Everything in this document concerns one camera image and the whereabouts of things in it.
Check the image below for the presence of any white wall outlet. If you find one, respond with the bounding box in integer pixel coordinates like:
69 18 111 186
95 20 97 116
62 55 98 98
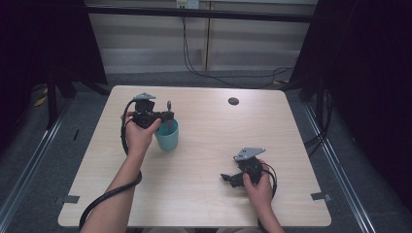
176 0 200 10

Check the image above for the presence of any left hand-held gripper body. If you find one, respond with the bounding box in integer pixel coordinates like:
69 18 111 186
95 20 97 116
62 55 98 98
130 92 163 129

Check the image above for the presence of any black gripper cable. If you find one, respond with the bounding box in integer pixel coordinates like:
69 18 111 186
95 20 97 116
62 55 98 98
257 162 279 233
78 99 144 231

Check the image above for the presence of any black stand leg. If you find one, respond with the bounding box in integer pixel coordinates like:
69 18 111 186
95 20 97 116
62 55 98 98
46 66 60 130
314 79 326 139

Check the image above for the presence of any black curtain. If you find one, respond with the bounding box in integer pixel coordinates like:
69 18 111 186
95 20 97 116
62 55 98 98
290 0 412 212
0 0 109 153

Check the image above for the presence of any grey tape strip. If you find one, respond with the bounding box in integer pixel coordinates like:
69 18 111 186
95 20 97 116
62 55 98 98
310 191 332 202
62 194 81 205

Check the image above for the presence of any black horizontal bar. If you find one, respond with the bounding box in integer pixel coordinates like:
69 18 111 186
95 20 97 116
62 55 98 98
86 5 320 24

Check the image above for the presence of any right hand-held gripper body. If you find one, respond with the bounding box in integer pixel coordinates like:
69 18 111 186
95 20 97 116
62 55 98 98
233 147 267 186

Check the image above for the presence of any bundle of black floor cables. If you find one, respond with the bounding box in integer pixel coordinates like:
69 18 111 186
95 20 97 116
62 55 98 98
304 90 335 157

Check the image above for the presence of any black wall cable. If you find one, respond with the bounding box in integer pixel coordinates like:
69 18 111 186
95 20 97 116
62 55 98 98
181 16 294 89

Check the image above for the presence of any metal floor rail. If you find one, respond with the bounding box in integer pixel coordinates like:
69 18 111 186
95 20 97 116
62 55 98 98
0 96 72 225
301 102 377 233

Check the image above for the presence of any yellow floor scrap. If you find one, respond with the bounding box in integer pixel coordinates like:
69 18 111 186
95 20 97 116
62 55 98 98
33 86 49 108

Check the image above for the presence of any teal plastic cup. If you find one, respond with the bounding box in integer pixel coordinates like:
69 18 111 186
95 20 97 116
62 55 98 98
154 117 180 152

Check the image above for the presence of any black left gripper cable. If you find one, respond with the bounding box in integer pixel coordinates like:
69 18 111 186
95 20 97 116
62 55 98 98
78 99 144 231

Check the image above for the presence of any person's right hand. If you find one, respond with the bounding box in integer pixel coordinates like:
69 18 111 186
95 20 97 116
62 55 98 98
242 159 275 214

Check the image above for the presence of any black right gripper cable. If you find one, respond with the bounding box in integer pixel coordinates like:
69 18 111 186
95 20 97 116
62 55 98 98
257 162 279 233

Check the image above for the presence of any person's left hand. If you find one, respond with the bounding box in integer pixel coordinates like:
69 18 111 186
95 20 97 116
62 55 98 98
123 111 162 158

